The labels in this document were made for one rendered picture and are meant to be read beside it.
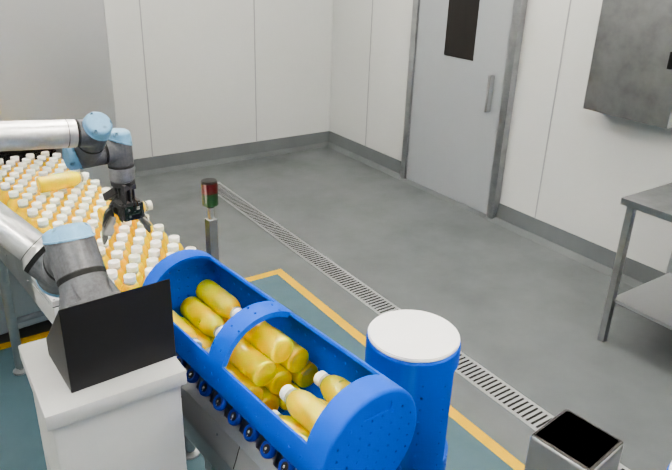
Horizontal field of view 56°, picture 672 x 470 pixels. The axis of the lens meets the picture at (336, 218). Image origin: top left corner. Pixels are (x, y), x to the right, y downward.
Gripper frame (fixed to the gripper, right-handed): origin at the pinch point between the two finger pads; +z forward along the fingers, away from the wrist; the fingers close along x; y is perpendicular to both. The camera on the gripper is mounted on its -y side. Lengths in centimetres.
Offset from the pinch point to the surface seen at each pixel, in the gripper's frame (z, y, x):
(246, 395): 12, 76, -5
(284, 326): 15, 54, 22
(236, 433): 31, 66, -3
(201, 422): 37, 51, -5
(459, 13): -39, -174, 371
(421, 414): 39, 85, 48
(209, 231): 18, -24, 43
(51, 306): 15.8, -0.5, -25.1
